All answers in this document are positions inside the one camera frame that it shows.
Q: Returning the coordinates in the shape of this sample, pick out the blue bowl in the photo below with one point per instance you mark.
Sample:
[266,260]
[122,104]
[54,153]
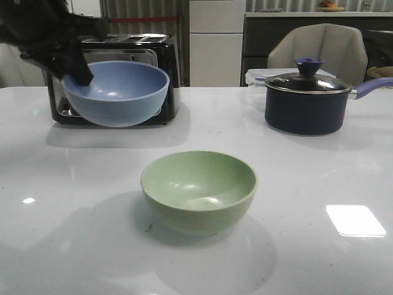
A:
[121,93]

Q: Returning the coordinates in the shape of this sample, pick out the left beige armchair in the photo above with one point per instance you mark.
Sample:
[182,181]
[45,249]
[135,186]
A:
[16,72]

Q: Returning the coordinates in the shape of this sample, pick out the red barrier belt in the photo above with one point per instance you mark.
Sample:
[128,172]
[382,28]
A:
[144,20]

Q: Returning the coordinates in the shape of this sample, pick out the beige armchair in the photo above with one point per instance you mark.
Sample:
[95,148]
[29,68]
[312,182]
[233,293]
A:
[340,47]
[16,72]

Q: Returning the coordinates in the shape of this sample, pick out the black and chrome toaster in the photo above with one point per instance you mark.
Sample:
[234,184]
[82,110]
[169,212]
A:
[154,49]

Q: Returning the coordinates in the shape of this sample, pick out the right beige armchair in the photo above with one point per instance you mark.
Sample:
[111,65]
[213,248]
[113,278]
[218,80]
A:
[340,47]

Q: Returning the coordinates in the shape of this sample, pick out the glass pot lid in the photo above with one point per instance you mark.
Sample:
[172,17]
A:
[306,80]

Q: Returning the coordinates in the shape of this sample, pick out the green bowl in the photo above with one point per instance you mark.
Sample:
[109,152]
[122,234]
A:
[199,192]

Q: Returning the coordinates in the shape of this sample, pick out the white refrigerator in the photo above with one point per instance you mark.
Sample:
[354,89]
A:
[216,42]

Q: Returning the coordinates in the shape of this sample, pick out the dark kitchen counter cabinet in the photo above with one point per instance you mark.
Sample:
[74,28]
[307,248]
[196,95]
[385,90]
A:
[263,32]

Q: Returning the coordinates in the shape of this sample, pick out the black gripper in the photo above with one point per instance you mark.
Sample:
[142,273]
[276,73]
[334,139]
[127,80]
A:
[48,36]

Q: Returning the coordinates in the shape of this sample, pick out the dark blue saucepan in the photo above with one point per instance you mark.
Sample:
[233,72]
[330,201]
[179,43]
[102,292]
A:
[313,114]

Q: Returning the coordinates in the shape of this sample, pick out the fruit plate on counter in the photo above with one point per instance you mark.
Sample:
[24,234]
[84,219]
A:
[329,6]

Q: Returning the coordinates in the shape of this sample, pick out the clear plastic storage container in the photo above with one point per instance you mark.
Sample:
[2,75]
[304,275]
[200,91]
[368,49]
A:
[258,76]

